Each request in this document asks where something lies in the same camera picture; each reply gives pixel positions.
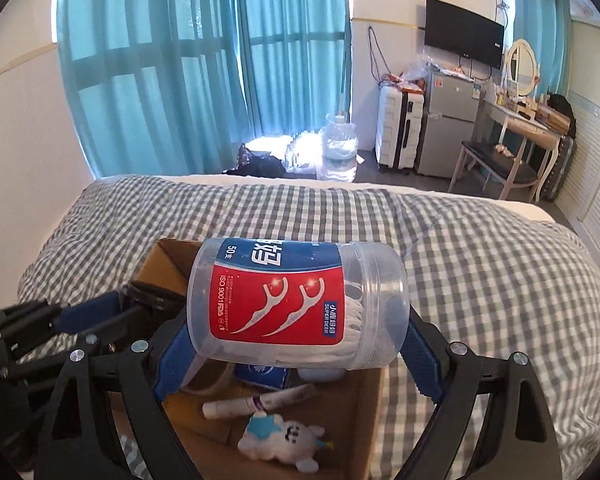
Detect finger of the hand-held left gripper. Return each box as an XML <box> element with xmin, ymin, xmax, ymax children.
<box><xmin>0</xmin><ymin>284</ymin><xmax>187</xmax><ymax>382</ymax></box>
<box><xmin>0</xmin><ymin>293</ymin><xmax>129</xmax><ymax>357</ymax></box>

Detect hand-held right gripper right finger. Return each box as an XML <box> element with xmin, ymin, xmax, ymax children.
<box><xmin>400</xmin><ymin>307</ymin><xmax>563</xmax><ymax>480</ymax></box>

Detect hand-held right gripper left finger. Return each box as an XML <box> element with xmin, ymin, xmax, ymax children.
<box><xmin>34</xmin><ymin>312</ymin><xmax>206</xmax><ymax>480</ymax></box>

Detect white tape roll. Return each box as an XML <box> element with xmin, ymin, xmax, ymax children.
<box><xmin>180</xmin><ymin>357</ymin><xmax>236</xmax><ymax>396</ymax></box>

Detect blue tissue packet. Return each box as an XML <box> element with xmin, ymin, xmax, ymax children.
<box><xmin>232</xmin><ymin>362</ymin><xmax>291</xmax><ymax>391</ymax></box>

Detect white tube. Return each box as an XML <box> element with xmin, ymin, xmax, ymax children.
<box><xmin>201</xmin><ymin>384</ymin><xmax>317</xmax><ymax>419</ymax></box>

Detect brown cardboard box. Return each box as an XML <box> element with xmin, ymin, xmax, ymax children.
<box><xmin>107</xmin><ymin>237</ymin><xmax>386</xmax><ymax>480</ymax></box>

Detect pale blue small container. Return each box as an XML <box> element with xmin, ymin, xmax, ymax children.
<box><xmin>296</xmin><ymin>366</ymin><xmax>347</xmax><ymax>384</ymax></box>

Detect clear dental floss pick jar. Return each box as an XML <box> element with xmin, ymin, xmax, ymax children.
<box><xmin>186</xmin><ymin>237</ymin><xmax>409</xmax><ymax>371</ymax></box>

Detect white plush toy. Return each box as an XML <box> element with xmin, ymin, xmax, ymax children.
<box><xmin>237</xmin><ymin>412</ymin><xmax>335</xmax><ymax>475</ymax></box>

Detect grey checked blanket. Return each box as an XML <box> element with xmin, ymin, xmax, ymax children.
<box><xmin>17</xmin><ymin>175</ymin><xmax>600</xmax><ymax>480</ymax></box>

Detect white bed mattress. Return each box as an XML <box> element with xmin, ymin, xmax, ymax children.
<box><xmin>170</xmin><ymin>174</ymin><xmax>553</xmax><ymax>223</ymax></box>

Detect black floor bag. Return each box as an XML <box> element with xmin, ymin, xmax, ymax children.
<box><xmin>225</xmin><ymin>142</ymin><xmax>286</xmax><ymax>178</ymax></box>

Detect black seat chair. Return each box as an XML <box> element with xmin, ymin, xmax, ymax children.
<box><xmin>448</xmin><ymin>140</ymin><xmax>538</xmax><ymax>201</ymax></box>

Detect white plastic floor bags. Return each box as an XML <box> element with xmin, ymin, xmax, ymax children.
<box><xmin>280</xmin><ymin>132</ymin><xmax>326</xmax><ymax>171</ymax></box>

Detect large clear water bottle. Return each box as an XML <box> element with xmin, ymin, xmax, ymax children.
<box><xmin>316</xmin><ymin>114</ymin><xmax>358</xmax><ymax>183</ymax></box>

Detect white suitcase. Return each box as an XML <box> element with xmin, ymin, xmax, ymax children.
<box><xmin>375</xmin><ymin>82</ymin><xmax>426</xmax><ymax>175</ymax></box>

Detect dark suitcase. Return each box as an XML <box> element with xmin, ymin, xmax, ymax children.
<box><xmin>542</xmin><ymin>135</ymin><xmax>578</xmax><ymax>203</ymax></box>

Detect grey small fridge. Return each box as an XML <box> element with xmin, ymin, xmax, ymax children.
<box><xmin>415</xmin><ymin>69</ymin><xmax>481</xmax><ymax>179</ymax></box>

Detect wide teal curtain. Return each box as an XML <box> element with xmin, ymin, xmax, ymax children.
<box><xmin>55</xmin><ymin>0</ymin><xmax>253</xmax><ymax>178</ymax></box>

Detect white dressing table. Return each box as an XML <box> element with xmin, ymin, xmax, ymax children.
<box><xmin>472</xmin><ymin>97</ymin><xmax>566</xmax><ymax>203</ymax></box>

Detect white slatted wardrobe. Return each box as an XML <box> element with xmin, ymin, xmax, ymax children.
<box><xmin>550</xmin><ymin>15</ymin><xmax>600</xmax><ymax>286</ymax></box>

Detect wooden box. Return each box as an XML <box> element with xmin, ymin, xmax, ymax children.
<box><xmin>535</xmin><ymin>105</ymin><xmax>571</xmax><ymax>131</ymax></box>

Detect red snack packets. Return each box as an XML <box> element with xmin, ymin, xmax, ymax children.
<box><xmin>380</xmin><ymin>74</ymin><xmax>426</xmax><ymax>93</ymax></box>

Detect clear plastic bag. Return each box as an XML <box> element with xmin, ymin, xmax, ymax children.
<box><xmin>405</xmin><ymin>55</ymin><xmax>433</xmax><ymax>86</ymax></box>

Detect narrow teal curtain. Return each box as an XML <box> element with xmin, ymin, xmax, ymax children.
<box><xmin>230</xmin><ymin>0</ymin><xmax>353</xmax><ymax>143</ymax></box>

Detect white oval mirror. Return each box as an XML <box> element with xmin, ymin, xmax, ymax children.
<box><xmin>502</xmin><ymin>39</ymin><xmax>541</xmax><ymax>101</ymax></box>

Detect short teal curtain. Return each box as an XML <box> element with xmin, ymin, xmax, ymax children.
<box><xmin>507</xmin><ymin>0</ymin><xmax>573</xmax><ymax>106</ymax></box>

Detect black wall cable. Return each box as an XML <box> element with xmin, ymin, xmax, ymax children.
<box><xmin>367</xmin><ymin>27</ymin><xmax>388</xmax><ymax>83</ymax></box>

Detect black wall television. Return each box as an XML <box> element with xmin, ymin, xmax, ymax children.
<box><xmin>425</xmin><ymin>0</ymin><xmax>506</xmax><ymax>70</ymax></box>

